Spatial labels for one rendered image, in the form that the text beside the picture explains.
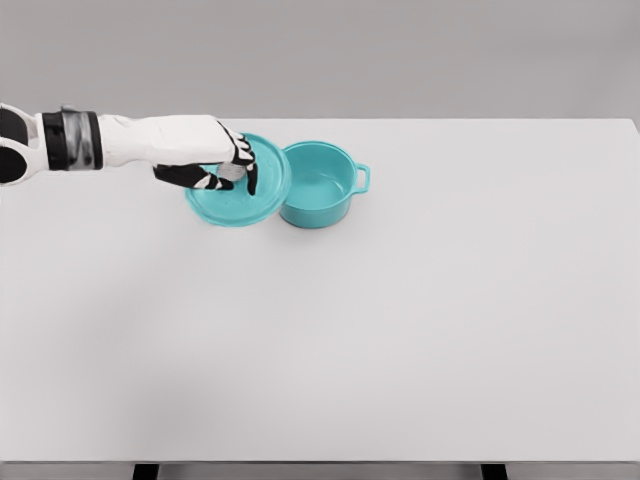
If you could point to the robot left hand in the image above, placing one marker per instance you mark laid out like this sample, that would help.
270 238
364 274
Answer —
195 137

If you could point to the teal pot lid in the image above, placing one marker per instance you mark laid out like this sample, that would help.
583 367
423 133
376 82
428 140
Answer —
240 202

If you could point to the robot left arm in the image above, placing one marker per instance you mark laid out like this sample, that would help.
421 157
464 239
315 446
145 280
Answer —
75 141

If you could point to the teal pot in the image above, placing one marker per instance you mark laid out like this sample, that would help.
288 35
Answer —
320 197

